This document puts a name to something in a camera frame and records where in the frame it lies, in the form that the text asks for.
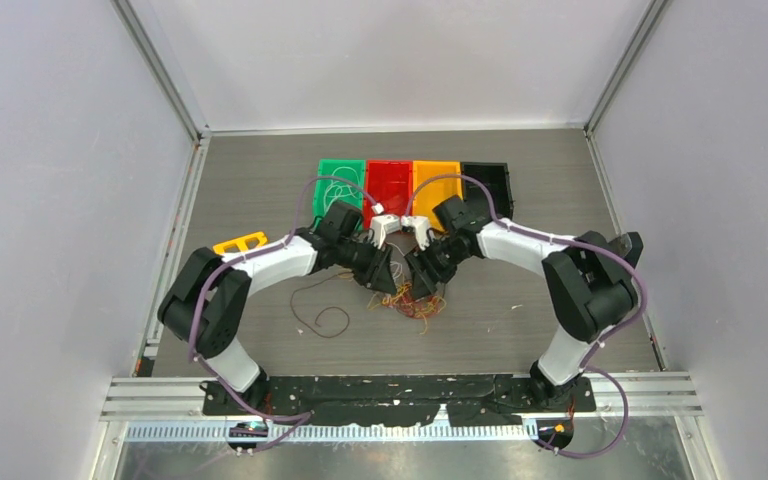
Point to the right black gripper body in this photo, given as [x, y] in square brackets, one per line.
[447, 251]

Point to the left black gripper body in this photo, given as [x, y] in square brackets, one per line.
[355, 255]

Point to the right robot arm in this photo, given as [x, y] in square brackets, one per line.
[588, 278]

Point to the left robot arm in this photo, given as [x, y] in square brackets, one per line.
[205, 303]

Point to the yellow plastic bin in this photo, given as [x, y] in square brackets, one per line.
[435, 192]

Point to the green plastic bin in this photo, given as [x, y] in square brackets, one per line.
[328, 190]

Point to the black plastic bin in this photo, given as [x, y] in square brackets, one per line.
[496, 179]

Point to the red plastic bin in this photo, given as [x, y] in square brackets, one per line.
[390, 183]

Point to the yellow triangular plastic piece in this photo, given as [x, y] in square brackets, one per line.
[241, 243]

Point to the black clear-topped device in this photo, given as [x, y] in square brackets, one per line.
[629, 246]

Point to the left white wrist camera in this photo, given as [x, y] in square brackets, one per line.
[382, 224]

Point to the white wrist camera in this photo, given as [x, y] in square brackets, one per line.
[382, 224]
[421, 229]

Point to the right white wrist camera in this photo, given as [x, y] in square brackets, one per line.
[421, 229]

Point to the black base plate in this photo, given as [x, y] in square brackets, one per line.
[399, 401]

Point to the slotted cable duct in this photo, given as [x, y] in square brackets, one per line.
[215, 431]

